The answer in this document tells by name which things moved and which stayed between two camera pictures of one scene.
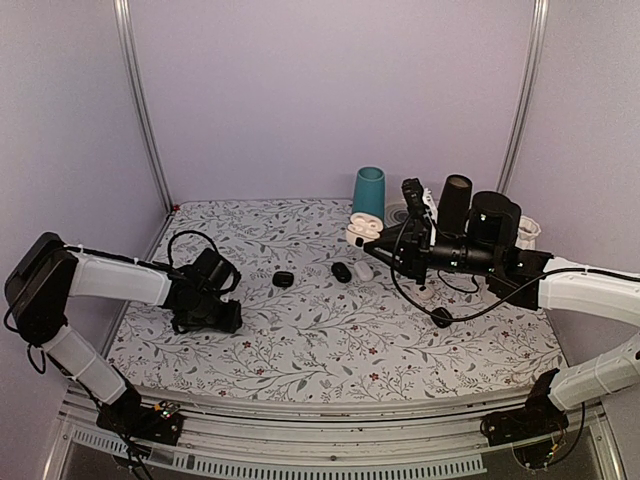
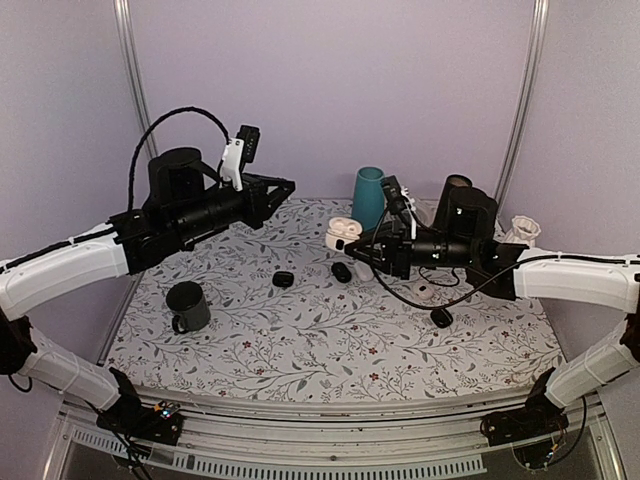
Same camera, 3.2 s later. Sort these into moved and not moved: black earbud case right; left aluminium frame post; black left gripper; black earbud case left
Moved: black left gripper
Not moved: black earbud case left; left aluminium frame post; black earbud case right
